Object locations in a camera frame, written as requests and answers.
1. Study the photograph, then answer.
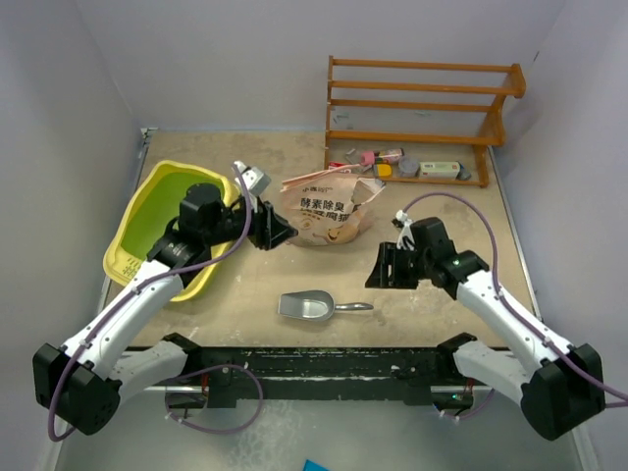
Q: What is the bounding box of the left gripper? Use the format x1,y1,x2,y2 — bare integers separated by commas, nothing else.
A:
203,190,297,250

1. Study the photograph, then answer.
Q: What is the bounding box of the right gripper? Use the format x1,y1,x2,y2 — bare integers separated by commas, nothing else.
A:
365,240,433,289

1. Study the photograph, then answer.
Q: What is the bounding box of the pink cat litter bag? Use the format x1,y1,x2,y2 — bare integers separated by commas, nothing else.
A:
280,166,384,246

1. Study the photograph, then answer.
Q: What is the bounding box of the silver metal scoop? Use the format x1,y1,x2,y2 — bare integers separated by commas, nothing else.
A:
278,290,374,322

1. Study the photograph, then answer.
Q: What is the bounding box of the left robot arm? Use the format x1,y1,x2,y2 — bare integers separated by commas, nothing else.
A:
32,183,297,442

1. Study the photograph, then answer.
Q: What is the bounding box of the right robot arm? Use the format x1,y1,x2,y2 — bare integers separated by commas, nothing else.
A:
365,212,606,441

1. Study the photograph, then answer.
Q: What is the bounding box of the green white box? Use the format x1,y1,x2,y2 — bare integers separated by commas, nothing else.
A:
419,161,461,180

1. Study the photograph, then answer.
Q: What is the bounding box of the yellow green litter box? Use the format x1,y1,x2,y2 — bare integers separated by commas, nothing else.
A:
103,160,240,287

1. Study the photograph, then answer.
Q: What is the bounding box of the clear round jar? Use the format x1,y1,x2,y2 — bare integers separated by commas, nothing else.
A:
397,156,420,178

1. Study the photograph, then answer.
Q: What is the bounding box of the orange wooden shelf rack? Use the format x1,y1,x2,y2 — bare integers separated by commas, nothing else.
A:
324,55,527,188

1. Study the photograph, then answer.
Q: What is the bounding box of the blue object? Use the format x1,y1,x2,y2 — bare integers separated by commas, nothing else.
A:
302,459,329,471

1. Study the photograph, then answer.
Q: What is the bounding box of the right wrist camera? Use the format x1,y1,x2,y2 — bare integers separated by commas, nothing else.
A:
392,210,415,250

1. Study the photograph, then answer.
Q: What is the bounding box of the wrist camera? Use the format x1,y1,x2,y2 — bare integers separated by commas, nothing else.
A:
392,210,415,250
234,161,272,197

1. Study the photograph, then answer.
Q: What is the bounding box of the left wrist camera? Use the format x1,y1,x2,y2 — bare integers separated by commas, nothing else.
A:
234,161,272,197

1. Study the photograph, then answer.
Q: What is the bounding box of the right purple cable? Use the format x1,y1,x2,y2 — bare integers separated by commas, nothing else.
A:
399,190,628,423

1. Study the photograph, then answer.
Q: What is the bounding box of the purple cable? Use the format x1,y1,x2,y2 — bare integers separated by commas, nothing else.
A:
46,164,264,443
399,190,628,423

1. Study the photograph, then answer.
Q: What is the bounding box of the black base frame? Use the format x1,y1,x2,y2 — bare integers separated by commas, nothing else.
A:
160,346,489,410

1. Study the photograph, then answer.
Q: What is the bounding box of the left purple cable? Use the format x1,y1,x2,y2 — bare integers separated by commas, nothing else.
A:
46,164,264,443

